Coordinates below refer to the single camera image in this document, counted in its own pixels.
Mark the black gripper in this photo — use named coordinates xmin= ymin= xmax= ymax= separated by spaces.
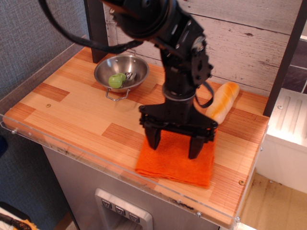
xmin=139 ymin=99 xmax=218 ymax=160

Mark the orange cloth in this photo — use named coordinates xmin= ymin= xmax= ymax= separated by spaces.
xmin=135 ymin=130 xmax=216 ymax=188

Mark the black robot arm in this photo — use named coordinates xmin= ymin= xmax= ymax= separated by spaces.
xmin=106 ymin=0 xmax=217 ymax=159

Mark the toy bread roll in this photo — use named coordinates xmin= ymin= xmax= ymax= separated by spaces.
xmin=205 ymin=82 xmax=240 ymax=124

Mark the clear acrylic table guard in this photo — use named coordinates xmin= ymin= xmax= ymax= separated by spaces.
xmin=0 ymin=115 xmax=240 ymax=230

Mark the slotted metal spatula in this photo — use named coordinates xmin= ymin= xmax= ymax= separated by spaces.
xmin=121 ymin=72 xmax=137 ymax=88

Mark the green toy apple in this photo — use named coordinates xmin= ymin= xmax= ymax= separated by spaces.
xmin=108 ymin=73 xmax=126 ymax=89

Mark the silver metal bowl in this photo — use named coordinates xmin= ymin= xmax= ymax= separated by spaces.
xmin=94 ymin=55 xmax=149 ymax=101

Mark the grey toy fridge cabinet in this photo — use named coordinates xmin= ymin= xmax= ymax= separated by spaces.
xmin=43 ymin=147 xmax=219 ymax=230

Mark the white toy sink unit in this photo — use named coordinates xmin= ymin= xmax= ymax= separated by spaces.
xmin=256 ymin=89 xmax=307 ymax=193

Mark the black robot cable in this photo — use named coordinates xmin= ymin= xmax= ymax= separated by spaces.
xmin=38 ymin=0 xmax=144 ymax=54

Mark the dark right shelf post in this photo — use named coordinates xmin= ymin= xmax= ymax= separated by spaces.
xmin=263 ymin=0 xmax=307 ymax=117

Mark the dark shelf post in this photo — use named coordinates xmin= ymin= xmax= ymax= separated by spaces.
xmin=263 ymin=0 xmax=307 ymax=117
xmin=83 ymin=0 xmax=108 ymax=64

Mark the dark left shelf post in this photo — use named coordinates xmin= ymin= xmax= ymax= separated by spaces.
xmin=83 ymin=0 xmax=108 ymax=64

